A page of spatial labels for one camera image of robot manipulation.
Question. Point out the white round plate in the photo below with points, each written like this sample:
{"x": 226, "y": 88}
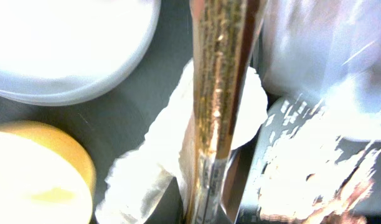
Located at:
{"x": 64, "y": 52}

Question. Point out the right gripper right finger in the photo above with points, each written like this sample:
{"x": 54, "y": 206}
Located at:
{"x": 229, "y": 185}

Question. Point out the yellow bowl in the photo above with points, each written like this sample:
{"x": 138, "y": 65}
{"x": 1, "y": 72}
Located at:
{"x": 45, "y": 175}

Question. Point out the round black tray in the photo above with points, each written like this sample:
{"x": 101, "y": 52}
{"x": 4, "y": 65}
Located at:
{"x": 116, "y": 122}

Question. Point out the clear plastic bin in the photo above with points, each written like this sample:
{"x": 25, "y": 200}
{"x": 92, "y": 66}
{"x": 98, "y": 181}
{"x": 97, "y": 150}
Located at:
{"x": 327, "y": 50}

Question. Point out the black rectangular tray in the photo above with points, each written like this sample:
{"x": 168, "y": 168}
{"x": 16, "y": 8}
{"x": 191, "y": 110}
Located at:
{"x": 307, "y": 169}

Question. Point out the white tissue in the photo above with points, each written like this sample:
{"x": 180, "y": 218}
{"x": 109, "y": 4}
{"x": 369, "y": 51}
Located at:
{"x": 138, "y": 179}

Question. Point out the gold foil wrapper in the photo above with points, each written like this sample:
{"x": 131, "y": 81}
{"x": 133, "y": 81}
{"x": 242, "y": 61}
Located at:
{"x": 224, "y": 37}

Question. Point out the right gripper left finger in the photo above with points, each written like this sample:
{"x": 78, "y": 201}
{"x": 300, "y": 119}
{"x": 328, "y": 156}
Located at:
{"x": 170, "y": 208}

